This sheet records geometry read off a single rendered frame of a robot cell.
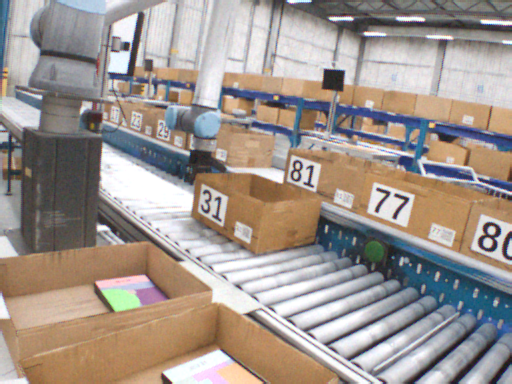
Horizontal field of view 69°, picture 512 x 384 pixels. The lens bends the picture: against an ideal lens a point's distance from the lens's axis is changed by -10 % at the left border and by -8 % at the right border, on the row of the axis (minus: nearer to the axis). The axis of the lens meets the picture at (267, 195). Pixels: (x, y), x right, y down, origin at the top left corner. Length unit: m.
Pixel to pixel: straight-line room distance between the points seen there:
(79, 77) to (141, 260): 0.48
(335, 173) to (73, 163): 0.91
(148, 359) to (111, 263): 0.34
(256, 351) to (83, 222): 0.64
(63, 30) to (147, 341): 0.76
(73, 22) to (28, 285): 0.63
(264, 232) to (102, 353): 0.77
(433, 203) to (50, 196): 1.10
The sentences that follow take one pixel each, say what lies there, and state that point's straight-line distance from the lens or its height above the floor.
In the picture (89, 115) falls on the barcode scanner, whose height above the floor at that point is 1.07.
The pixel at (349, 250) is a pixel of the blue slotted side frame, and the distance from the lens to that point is 1.49.
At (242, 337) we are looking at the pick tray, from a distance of 0.78.
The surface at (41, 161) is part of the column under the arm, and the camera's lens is 1.09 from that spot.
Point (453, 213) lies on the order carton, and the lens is 1.32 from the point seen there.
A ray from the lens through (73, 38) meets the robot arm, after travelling 1.11.
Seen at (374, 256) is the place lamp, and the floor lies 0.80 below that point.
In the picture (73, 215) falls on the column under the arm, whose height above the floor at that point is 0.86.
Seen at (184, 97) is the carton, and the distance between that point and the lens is 10.65.
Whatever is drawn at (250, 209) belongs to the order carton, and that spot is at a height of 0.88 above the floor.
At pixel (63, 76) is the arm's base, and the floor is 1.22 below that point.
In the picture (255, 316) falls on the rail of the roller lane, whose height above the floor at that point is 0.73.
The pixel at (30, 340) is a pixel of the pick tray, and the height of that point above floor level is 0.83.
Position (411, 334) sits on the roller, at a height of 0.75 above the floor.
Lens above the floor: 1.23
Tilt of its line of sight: 13 degrees down
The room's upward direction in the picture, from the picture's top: 9 degrees clockwise
